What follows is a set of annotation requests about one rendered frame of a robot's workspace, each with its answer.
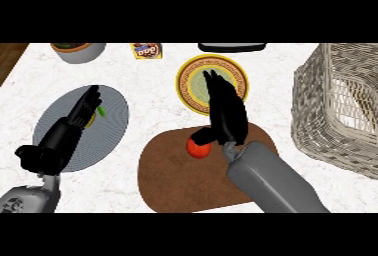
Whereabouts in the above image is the brown wooden cabinet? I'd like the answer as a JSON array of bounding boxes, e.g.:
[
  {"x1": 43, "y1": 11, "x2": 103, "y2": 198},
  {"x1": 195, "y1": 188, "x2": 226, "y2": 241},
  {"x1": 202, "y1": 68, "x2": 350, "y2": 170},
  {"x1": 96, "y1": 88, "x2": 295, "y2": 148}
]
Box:
[{"x1": 0, "y1": 43, "x2": 31, "y2": 87}]

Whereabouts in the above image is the red tomato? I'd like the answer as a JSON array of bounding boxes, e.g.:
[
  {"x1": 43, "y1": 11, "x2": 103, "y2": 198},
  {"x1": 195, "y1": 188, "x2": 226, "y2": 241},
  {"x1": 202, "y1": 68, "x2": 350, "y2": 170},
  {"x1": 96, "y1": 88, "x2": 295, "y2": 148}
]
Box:
[{"x1": 184, "y1": 138, "x2": 214, "y2": 160}]

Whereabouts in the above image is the grey round placemat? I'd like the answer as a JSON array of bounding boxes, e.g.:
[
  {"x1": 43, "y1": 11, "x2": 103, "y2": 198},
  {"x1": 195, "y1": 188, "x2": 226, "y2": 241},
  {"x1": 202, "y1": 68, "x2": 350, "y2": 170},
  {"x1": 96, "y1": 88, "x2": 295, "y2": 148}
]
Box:
[{"x1": 31, "y1": 84, "x2": 131, "y2": 173}]

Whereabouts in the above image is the yellow printed snack box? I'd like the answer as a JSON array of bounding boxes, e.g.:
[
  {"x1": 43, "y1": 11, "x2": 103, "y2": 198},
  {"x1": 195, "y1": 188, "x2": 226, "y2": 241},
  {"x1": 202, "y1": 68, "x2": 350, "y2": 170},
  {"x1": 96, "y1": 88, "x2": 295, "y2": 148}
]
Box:
[{"x1": 130, "y1": 43, "x2": 164, "y2": 61}]

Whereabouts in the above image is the green and yellow vegetable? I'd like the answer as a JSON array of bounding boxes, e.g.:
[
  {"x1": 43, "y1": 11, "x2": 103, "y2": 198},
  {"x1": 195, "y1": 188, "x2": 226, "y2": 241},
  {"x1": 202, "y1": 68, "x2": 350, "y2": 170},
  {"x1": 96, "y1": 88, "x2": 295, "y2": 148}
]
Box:
[{"x1": 84, "y1": 105, "x2": 108, "y2": 130}]

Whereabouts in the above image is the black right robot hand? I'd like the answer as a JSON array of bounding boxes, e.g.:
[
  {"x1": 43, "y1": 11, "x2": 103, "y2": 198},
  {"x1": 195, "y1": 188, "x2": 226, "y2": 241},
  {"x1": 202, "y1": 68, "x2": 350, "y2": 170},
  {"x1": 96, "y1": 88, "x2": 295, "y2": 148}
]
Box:
[{"x1": 189, "y1": 68, "x2": 249, "y2": 147}]

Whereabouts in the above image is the brown wooden cutting board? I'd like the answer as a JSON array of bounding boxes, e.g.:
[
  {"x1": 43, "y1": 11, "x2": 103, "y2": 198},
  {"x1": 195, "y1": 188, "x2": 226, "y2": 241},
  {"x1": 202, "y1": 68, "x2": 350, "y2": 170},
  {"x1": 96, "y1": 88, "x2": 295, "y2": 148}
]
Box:
[{"x1": 136, "y1": 121, "x2": 279, "y2": 214}]

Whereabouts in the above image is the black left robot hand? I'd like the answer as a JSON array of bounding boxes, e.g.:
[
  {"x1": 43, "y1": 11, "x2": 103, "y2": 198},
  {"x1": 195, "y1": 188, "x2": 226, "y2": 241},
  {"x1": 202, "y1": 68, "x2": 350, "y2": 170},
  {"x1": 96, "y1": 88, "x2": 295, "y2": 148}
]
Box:
[{"x1": 13, "y1": 84, "x2": 103, "y2": 177}]

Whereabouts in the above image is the yellow patterned plate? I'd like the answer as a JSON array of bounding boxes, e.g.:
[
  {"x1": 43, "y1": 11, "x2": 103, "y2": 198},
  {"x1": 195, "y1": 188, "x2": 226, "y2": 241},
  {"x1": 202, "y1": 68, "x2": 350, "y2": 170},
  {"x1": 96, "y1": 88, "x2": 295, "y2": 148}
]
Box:
[{"x1": 174, "y1": 53, "x2": 251, "y2": 117}]

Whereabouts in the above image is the pale wicker basket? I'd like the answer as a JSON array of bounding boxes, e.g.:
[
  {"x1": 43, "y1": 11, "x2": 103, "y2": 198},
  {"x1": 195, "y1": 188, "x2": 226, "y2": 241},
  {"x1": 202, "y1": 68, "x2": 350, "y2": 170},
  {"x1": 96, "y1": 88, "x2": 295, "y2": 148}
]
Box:
[{"x1": 289, "y1": 43, "x2": 378, "y2": 180}]

